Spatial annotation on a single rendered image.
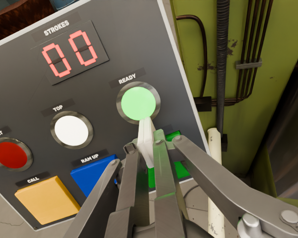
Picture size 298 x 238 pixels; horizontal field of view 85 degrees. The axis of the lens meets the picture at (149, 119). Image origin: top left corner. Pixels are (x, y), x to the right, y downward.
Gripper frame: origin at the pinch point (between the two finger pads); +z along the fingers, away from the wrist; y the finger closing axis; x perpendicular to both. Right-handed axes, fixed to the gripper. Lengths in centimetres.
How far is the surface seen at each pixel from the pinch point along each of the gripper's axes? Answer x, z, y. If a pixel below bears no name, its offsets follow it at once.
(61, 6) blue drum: 177, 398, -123
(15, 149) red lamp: 4.1, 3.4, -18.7
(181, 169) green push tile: -8.1, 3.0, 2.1
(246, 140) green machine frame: -38, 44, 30
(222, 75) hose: -2.8, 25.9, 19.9
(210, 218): -40.6, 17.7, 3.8
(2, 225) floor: -73, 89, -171
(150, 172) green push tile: -6.8, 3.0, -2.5
